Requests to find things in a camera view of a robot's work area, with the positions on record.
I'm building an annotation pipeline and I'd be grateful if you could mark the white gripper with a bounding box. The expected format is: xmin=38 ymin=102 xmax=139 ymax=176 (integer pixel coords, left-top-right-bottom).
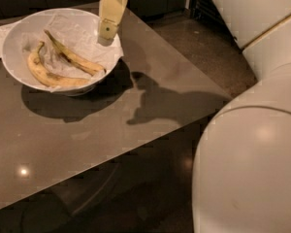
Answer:
xmin=98 ymin=0 xmax=127 ymax=46

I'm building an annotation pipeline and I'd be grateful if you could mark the spotted banana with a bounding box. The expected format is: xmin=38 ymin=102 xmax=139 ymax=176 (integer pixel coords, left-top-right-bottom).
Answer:
xmin=26 ymin=41 xmax=89 ymax=87
xmin=44 ymin=29 xmax=106 ymax=76

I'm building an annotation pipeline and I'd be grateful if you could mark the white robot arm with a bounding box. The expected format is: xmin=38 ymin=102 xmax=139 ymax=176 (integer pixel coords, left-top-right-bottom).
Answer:
xmin=192 ymin=0 xmax=291 ymax=233

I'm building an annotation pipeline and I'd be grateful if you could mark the white bowl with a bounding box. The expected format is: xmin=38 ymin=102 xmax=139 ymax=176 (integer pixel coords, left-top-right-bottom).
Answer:
xmin=1 ymin=8 xmax=123 ymax=97

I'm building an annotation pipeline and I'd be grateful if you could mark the black glass-door refrigerator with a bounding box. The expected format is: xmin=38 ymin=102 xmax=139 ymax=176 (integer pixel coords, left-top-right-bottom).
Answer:
xmin=189 ymin=0 xmax=242 ymax=47

